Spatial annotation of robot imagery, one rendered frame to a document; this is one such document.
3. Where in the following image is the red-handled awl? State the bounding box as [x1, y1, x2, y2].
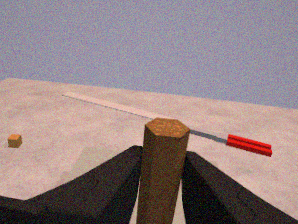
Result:
[188, 125, 273, 157]

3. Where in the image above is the brown hexagonal rod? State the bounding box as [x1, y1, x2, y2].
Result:
[137, 117, 190, 224]

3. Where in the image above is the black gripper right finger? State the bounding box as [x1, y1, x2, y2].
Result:
[181, 151, 298, 224]

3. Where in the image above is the small orange block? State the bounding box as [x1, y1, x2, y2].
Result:
[7, 133, 23, 149]

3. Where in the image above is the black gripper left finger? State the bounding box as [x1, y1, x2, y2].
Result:
[0, 145, 142, 224]

